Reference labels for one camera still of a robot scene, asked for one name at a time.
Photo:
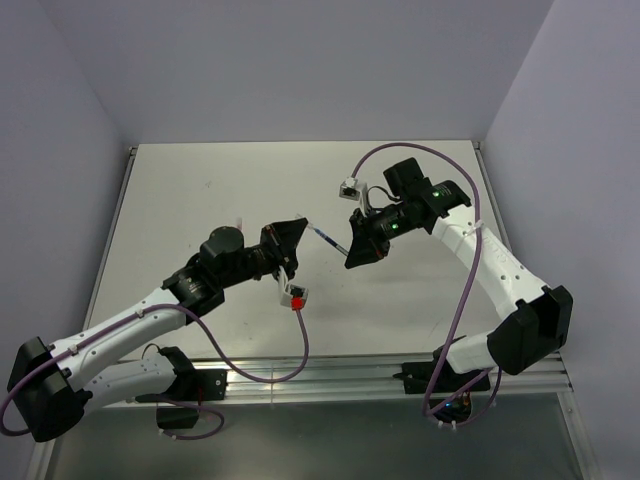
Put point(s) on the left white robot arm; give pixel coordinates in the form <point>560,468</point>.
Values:
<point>53,386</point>

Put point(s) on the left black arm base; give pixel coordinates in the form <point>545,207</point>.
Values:
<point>200,387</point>

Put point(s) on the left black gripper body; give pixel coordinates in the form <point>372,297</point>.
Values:
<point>272,248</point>

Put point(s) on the aluminium mounting rail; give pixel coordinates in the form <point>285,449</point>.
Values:
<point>323,379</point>

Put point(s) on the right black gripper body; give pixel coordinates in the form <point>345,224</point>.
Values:
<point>379,231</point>

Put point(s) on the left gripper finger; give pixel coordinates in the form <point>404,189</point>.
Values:
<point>289,231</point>
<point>289,258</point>

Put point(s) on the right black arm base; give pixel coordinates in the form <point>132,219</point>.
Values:
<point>416,376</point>

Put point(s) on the blue pen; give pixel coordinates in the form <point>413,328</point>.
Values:
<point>328,239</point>

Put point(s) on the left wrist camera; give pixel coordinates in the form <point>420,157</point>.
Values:
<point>290,295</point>

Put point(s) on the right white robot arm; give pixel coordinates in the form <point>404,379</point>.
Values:
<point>534,317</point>

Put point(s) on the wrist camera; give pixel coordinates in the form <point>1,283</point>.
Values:
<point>290,295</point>
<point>356,190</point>

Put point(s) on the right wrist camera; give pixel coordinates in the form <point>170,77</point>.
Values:
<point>356,190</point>

